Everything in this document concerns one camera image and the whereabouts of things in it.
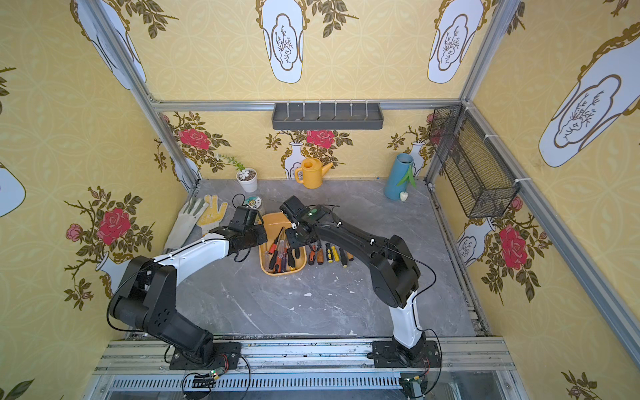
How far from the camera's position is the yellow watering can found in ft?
3.75

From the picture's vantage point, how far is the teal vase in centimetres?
101

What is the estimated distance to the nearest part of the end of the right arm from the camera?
24.3 inches

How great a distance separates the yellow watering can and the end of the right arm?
1.36 ft

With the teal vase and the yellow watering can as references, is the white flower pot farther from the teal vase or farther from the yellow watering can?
the teal vase

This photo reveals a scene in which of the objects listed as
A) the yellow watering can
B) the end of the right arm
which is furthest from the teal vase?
the end of the right arm
